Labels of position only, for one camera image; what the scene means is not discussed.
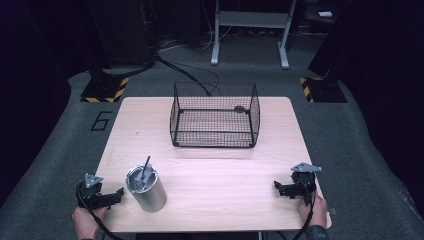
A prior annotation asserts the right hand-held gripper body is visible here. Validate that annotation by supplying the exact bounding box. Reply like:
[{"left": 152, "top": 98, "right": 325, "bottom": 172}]
[{"left": 290, "top": 162, "right": 323, "bottom": 205}]

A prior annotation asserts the silver metal tumbler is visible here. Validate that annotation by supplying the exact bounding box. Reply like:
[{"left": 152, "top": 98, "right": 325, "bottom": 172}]
[{"left": 125, "top": 163, "right": 168, "bottom": 213}]

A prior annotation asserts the black straw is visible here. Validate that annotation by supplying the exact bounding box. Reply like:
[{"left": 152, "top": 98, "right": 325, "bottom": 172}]
[{"left": 141, "top": 155, "right": 152, "bottom": 183}]

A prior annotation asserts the black floor cable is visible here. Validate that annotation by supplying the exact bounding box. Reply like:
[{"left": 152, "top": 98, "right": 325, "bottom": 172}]
[{"left": 155, "top": 54, "right": 221, "bottom": 98}]

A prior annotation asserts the white metal stand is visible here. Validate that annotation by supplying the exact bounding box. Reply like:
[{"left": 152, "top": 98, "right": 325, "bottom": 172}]
[{"left": 210, "top": 0, "right": 298, "bottom": 70}]

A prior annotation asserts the black cabinet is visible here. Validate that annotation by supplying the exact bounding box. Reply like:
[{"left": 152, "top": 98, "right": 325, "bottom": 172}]
[{"left": 85, "top": 0, "right": 158, "bottom": 68}]

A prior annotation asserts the person's left hand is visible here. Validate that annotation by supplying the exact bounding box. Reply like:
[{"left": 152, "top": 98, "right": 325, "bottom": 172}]
[{"left": 71, "top": 206, "right": 109, "bottom": 240}]

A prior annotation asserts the yellow black striped base plate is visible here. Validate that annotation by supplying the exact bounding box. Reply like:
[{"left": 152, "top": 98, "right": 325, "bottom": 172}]
[
  {"left": 299, "top": 76, "right": 348, "bottom": 104},
  {"left": 80, "top": 76, "right": 130, "bottom": 104}
]

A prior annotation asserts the black wire basket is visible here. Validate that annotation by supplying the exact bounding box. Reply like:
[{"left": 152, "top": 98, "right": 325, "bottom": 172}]
[{"left": 169, "top": 82, "right": 261, "bottom": 149}]

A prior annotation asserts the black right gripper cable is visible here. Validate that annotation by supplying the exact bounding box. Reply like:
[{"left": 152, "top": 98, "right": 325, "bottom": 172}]
[{"left": 292, "top": 174, "right": 317, "bottom": 240}]

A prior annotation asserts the person's right hand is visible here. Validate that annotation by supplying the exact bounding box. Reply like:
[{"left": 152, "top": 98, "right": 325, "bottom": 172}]
[{"left": 298, "top": 193, "right": 329, "bottom": 230}]

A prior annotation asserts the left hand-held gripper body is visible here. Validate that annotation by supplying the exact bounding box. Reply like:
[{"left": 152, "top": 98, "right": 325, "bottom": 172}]
[{"left": 75, "top": 173, "right": 111, "bottom": 210}]

